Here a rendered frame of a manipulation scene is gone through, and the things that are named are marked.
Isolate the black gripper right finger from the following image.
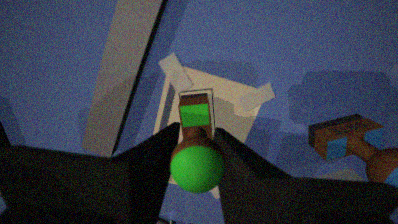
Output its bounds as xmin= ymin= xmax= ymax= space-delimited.
xmin=213 ymin=127 xmax=398 ymax=224

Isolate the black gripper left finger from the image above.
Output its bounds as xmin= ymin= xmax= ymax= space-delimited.
xmin=0 ymin=122 xmax=181 ymax=224

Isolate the green and brown stamp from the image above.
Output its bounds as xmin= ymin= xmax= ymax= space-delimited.
xmin=170 ymin=93 xmax=226 ymax=194

